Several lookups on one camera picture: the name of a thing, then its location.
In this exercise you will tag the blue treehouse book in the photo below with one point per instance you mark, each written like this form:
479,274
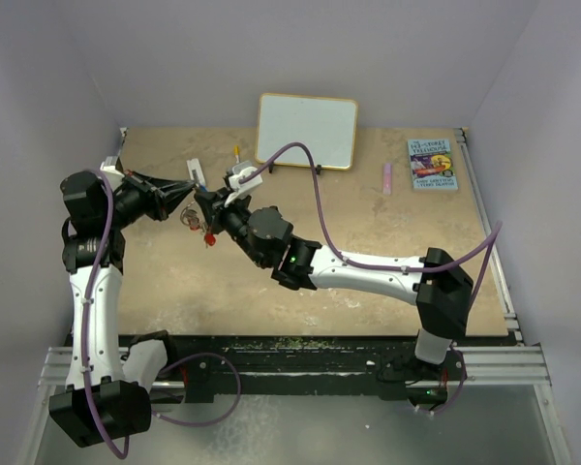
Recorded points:
431,163

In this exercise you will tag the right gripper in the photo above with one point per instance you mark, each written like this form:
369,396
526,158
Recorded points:
209,201

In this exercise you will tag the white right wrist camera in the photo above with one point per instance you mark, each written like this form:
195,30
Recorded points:
242,180

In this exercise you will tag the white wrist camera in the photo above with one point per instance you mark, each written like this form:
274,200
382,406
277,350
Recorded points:
112,165
242,180

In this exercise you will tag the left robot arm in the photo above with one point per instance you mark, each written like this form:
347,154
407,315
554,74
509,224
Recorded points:
106,394

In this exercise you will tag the metal keyring with keys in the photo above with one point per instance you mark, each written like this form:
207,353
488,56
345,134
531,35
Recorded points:
189,217

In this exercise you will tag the red key tag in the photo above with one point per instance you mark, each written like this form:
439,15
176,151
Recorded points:
209,239

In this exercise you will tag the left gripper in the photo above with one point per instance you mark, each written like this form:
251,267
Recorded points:
171,191

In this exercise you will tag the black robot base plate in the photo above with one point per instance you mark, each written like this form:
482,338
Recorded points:
381,366

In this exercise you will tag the yellow framed whiteboard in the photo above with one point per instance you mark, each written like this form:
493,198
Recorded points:
327,126

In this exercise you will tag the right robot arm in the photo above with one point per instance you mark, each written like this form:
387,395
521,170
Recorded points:
438,288

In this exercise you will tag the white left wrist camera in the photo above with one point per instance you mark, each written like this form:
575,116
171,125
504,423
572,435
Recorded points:
112,165

